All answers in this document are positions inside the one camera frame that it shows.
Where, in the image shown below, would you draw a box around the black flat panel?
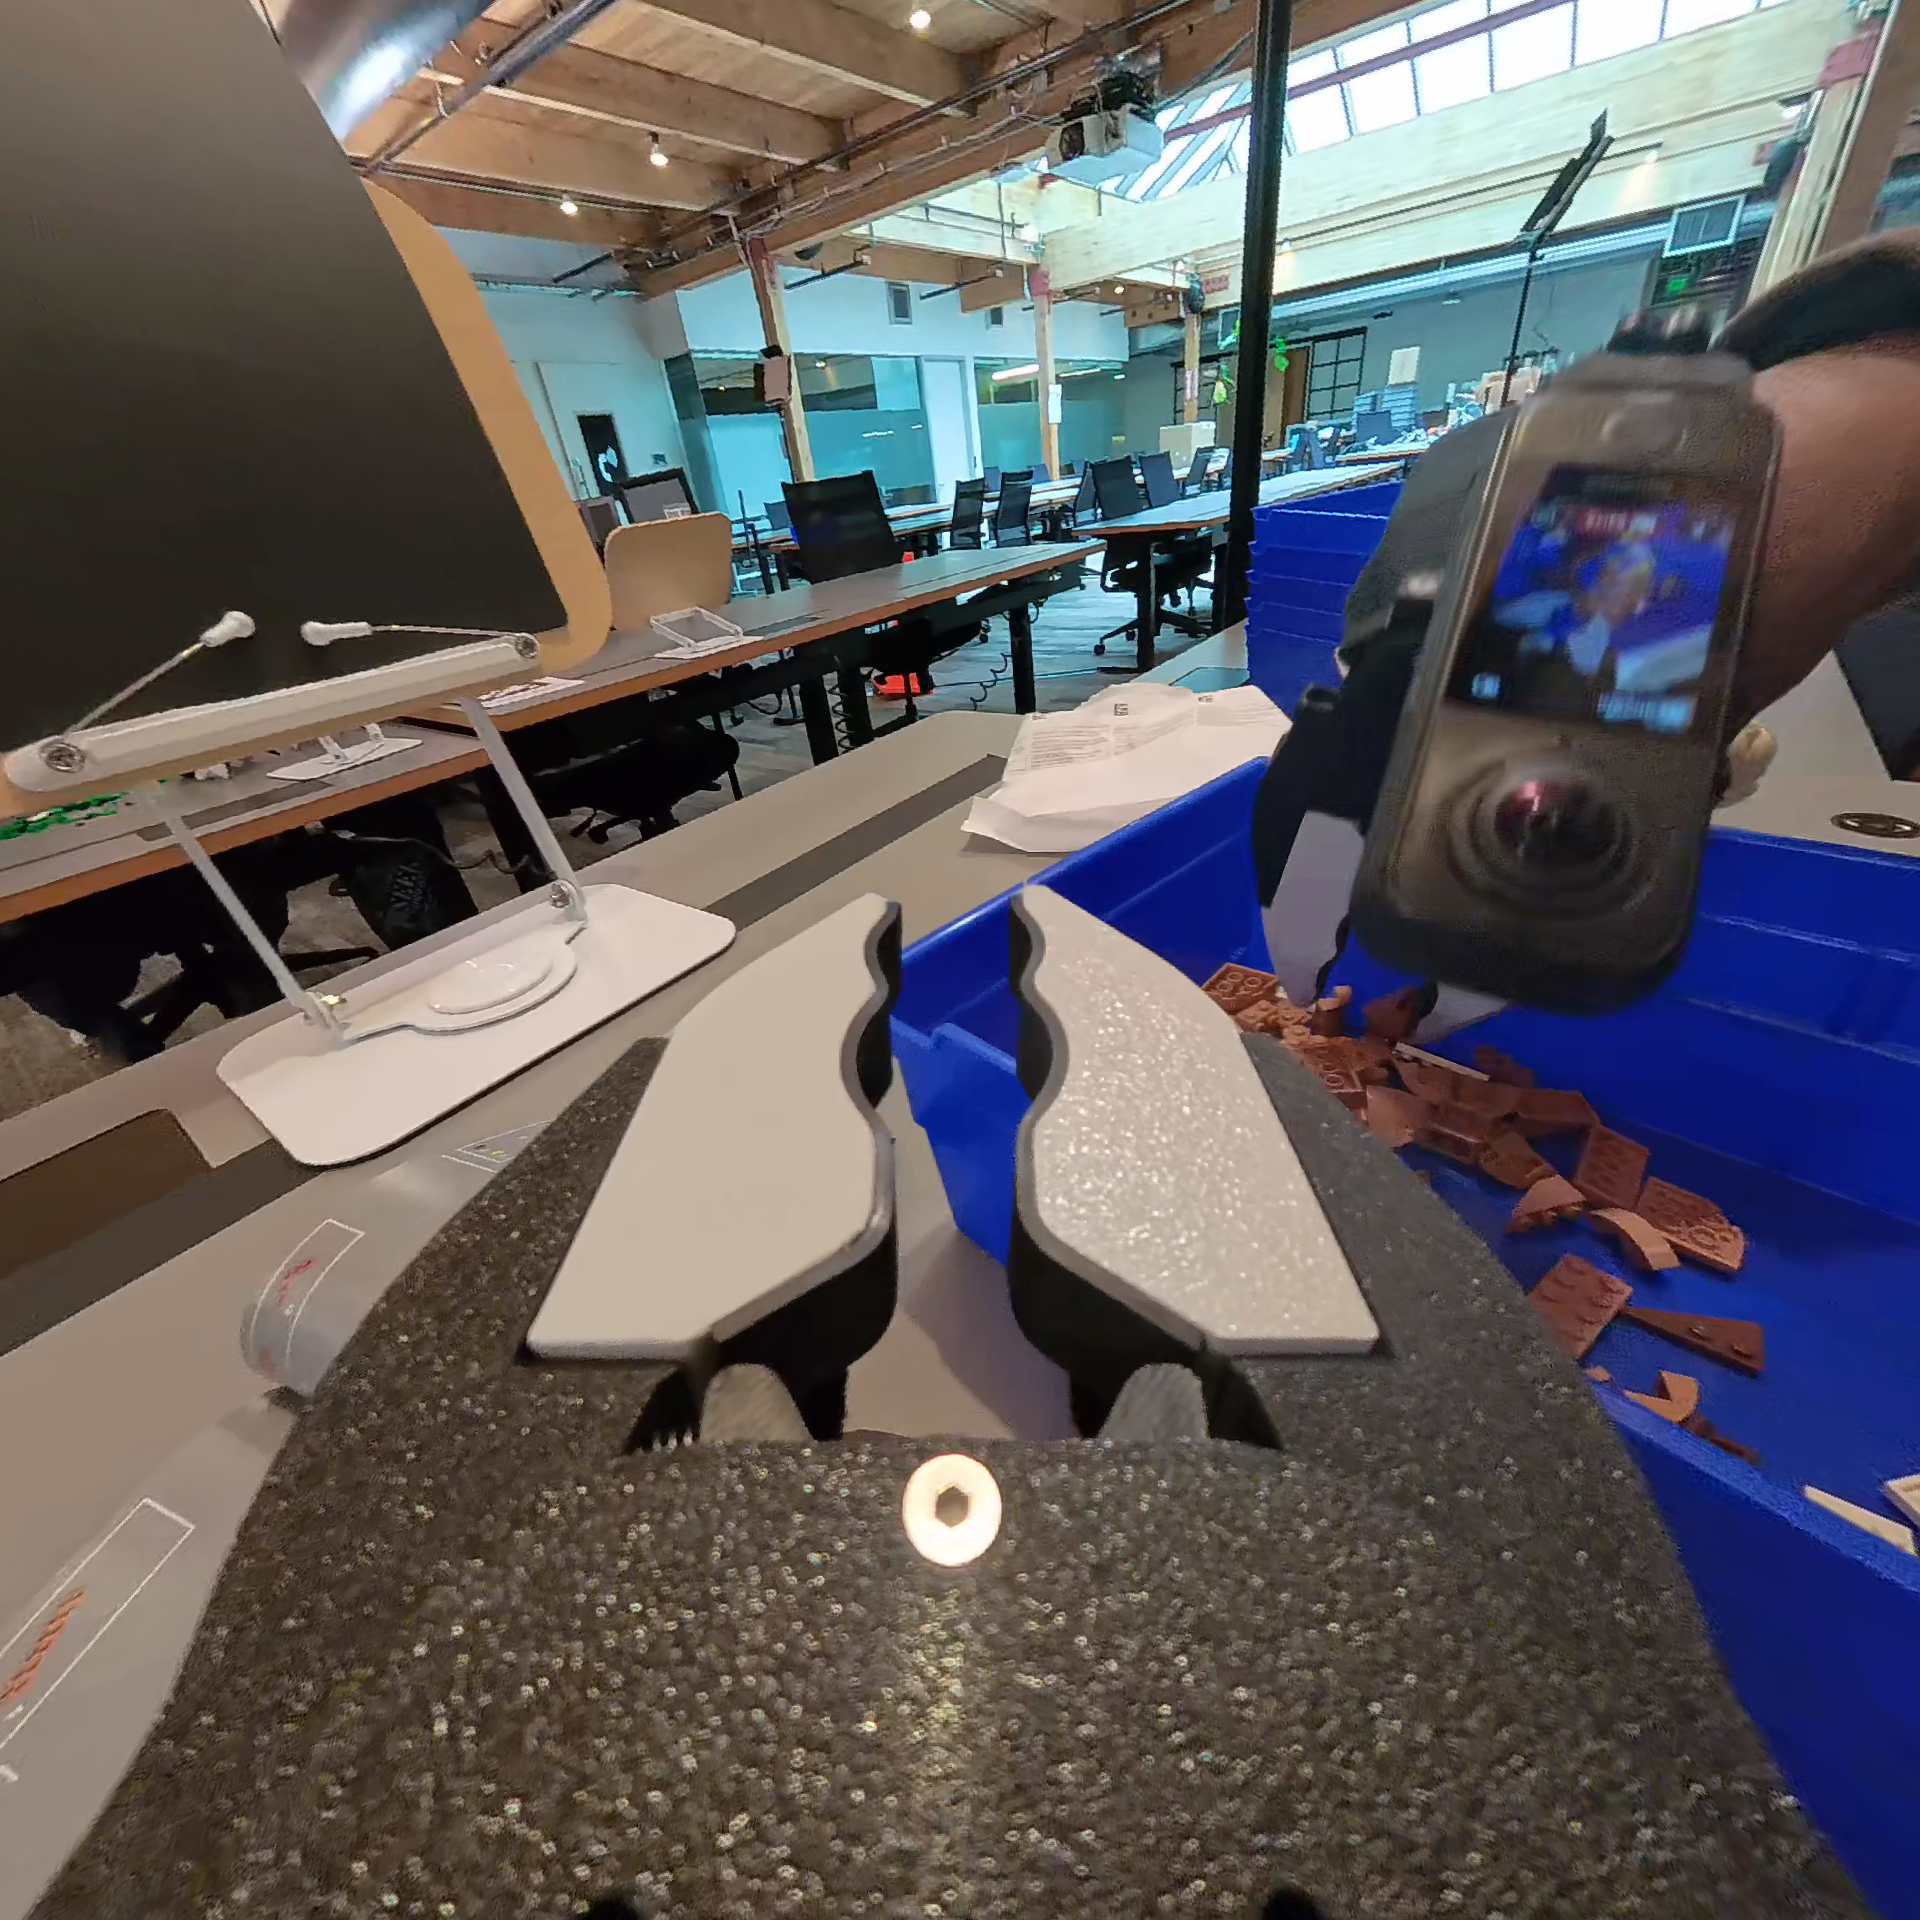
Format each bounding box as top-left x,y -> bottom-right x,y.
0,0 -> 571,752

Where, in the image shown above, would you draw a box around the person's right forearm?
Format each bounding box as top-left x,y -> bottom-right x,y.
1709,232 -> 1920,369

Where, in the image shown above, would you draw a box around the cream lego wedge piece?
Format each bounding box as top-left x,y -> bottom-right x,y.
1800,1486 -> 1920,1558

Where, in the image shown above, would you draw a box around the blue plastic bin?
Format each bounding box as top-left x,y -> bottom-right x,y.
891,756 -> 1920,1920

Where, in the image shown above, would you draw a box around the white paper sheets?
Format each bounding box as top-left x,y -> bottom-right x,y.
960,689 -> 1296,856

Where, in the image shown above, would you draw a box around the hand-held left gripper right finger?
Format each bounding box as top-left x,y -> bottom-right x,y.
1008,886 -> 1382,1360

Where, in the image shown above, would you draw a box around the stack of blue bins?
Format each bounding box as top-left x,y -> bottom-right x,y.
1249,480 -> 1409,723

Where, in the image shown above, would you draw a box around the white metal tablet stand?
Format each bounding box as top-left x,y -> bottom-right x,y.
0,609 -> 736,1169

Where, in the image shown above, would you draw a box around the person's right hand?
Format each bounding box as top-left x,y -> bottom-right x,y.
1726,322 -> 1920,726

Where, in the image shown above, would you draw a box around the white ceiling projector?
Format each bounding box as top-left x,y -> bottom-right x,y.
1046,90 -> 1165,193

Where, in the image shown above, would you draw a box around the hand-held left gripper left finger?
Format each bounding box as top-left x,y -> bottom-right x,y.
529,897 -> 905,1360

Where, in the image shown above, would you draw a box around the black light stand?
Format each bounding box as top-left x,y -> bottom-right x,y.
1505,113 -> 1616,396

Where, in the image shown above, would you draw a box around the pile of brown lego pieces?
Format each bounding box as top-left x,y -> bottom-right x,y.
1200,964 -> 1772,1466

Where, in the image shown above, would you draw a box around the long wooden office desk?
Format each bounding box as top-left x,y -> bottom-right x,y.
0,540 -> 1106,923
1073,458 -> 1403,678

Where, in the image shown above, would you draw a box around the tan plywood chair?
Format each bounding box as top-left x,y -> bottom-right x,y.
603,513 -> 736,634

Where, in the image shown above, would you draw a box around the tan wooden board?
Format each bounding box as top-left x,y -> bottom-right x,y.
363,180 -> 614,678

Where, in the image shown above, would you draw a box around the black vertical pole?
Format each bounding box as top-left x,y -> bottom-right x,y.
1212,0 -> 1296,634

